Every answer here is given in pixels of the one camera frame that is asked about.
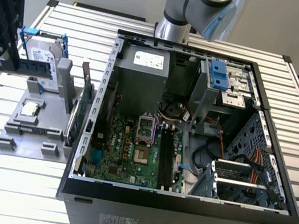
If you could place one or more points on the grey parts rack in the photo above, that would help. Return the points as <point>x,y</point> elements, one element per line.
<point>53,112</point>

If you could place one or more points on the green motherboard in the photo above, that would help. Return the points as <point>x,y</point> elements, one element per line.
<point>118,156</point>

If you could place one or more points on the green graphics card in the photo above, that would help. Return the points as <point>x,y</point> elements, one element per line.
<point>80,111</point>

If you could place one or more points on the silver CPU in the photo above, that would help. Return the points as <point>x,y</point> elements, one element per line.
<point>30,109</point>

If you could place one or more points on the CPU socket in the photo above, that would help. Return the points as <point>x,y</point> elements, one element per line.
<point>141,154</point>

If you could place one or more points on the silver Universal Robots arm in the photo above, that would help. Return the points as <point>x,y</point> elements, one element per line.
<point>185,8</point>

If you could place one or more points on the hard disk in blue carrier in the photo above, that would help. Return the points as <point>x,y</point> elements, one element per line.
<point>43,55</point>

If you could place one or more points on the grey power supply unit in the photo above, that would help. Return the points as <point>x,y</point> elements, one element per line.
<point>139,87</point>

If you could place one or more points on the metal disk bay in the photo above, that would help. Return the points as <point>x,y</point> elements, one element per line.
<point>232,167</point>

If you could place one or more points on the RAM slot with white clip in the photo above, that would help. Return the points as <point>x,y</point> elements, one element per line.
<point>173,159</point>
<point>166,158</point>

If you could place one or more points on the blue plastic drive latch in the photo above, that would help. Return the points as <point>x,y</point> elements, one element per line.
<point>219,75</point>

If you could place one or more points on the metal drive cage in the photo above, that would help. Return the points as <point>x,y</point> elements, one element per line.
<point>227,99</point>

